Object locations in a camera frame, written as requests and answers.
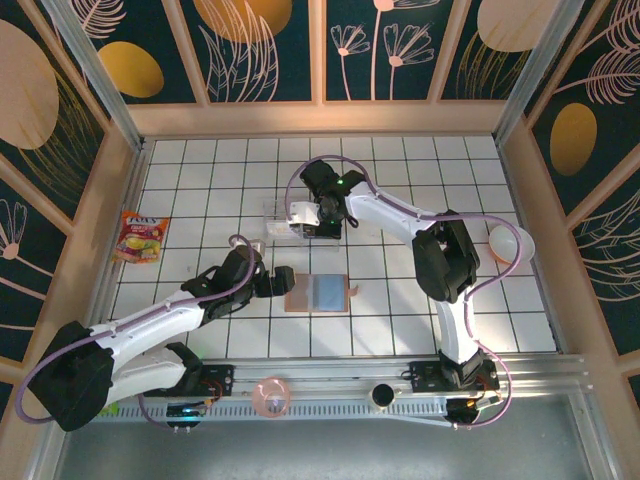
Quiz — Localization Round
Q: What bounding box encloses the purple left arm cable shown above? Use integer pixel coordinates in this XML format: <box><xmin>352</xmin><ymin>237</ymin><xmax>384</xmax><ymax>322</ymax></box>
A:
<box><xmin>17</xmin><ymin>233</ymin><xmax>264</xmax><ymax>431</ymax></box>

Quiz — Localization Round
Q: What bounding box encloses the pink leather card holder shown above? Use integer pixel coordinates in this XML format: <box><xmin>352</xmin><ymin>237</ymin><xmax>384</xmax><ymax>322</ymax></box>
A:
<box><xmin>283</xmin><ymin>273</ymin><xmax>360</xmax><ymax>315</ymax></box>

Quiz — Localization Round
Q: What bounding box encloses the fruit candy bag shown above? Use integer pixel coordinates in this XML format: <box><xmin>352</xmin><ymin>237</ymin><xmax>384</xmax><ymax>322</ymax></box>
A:
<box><xmin>110</xmin><ymin>209</ymin><xmax>171</xmax><ymax>265</ymax></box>

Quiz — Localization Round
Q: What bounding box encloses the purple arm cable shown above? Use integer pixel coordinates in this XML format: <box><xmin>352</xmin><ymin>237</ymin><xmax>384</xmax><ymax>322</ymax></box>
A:
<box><xmin>284</xmin><ymin>155</ymin><xmax>535</xmax><ymax>431</ymax></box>
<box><xmin>17</xmin><ymin>233</ymin><xmax>264</xmax><ymax>431</ymax></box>

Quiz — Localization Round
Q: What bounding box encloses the black and white mug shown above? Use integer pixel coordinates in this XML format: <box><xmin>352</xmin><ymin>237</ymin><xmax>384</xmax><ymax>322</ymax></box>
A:
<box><xmin>368</xmin><ymin>382</ymin><xmax>399</xmax><ymax>412</ymax></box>

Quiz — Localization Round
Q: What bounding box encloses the white bowl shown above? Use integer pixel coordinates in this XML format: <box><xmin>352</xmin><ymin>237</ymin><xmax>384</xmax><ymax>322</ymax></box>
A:
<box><xmin>488</xmin><ymin>223</ymin><xmax>535</xmax><ymax>265</ymax></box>

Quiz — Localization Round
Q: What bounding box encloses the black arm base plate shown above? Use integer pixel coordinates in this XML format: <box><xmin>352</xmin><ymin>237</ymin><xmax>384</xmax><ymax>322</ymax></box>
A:
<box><xmin>144</xmin><ymin>363</ymin><xmax>236</xmax><ymax>400</ymax></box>
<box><xmin>408</xmin><ymin>360</ymin><xmax>501</xmax><ymax>394</ymax></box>

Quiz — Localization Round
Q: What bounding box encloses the grey slotted cable duct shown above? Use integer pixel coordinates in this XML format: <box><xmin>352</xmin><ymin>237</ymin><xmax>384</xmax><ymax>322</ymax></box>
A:
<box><xmin>107</xmin><ymin>397</ymin><xmax>451</xmax><ymax>427</ymax></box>

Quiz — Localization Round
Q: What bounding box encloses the aluminium frame post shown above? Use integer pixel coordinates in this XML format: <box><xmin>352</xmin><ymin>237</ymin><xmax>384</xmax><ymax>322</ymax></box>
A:
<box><xmin>492</xmin><ymin>0</ymin><xmax>597</xmax><ymax>146</ymax></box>
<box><xmin>40</xmin><ymin>0</ymin><xmax>147</xmax><ymax>152</ymax></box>

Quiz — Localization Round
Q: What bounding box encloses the clear acrylic card stand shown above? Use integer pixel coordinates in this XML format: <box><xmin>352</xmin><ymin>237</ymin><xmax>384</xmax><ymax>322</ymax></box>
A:
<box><xmin>262</xmin><ymin>198</ymin><xmax>344</xmax><ymax>247</ymax></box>

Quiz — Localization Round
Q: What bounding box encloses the black controller board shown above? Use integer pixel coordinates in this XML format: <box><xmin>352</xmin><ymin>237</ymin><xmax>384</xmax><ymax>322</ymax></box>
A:
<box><xmin>166</xmin><ymin>399</ymin><xmax>207</xmax><ymax>432</ymax></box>
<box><xmin>445</xmin><ymin>397</ymin><xmax>485</xmax><ymax>430</ymax></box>

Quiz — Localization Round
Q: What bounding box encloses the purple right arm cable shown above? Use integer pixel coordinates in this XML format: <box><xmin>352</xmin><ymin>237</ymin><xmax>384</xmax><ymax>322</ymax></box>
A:
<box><xmin>284</xmin><ymin>155</ymin><xmax>535</xmax><ymax>431</ymax></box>

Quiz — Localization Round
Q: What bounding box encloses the pink translucent cup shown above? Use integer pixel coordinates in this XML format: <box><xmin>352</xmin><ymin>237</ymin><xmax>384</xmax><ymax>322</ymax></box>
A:
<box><xmin>251</xmin><ymin>377</ymin><xmax>293</xmax><ymax>420</ymax></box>

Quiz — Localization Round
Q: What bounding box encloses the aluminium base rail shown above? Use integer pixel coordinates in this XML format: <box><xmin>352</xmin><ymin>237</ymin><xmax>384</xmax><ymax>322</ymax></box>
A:
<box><xmin>87</xmin><ymin>353</ymin><xmax>599</xmax><ymax>401</ymax></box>

